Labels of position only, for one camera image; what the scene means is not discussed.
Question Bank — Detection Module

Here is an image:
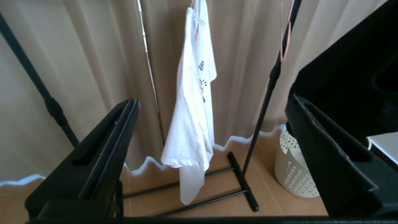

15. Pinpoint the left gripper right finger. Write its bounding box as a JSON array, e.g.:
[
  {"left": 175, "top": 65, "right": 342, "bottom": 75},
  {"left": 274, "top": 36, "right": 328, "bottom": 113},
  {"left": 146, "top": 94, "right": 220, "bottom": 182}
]
[{"left": 285, "top": 94, "right": 398, "bottom": 217}]

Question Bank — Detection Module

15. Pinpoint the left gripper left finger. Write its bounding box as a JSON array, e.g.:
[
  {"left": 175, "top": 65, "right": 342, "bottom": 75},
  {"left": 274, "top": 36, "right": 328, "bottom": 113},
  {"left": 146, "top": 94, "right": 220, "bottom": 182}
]
[{"left": 24, "top": 98, "right": 141, "bottom": 218}]

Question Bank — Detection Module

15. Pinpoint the white printed T-shirt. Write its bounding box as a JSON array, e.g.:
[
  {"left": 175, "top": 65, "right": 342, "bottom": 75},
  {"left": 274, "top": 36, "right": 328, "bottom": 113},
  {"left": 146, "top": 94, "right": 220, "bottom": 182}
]
[{"left": 160, "top": 0, "right": 218, "bottom": 206}]

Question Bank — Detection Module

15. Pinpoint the white laundry basket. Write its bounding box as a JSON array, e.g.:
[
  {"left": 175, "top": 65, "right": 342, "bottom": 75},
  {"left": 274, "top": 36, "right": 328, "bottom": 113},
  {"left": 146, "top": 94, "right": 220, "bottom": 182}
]
[{"left": 274, "top": 124, "right": 320, "bottom": 198}]

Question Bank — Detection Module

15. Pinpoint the black clothes rack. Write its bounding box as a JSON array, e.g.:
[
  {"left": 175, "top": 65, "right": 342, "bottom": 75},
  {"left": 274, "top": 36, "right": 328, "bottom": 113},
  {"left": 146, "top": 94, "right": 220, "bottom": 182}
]
[{"left": 0, "top": 0, "right": 303, "bottom": 218}]

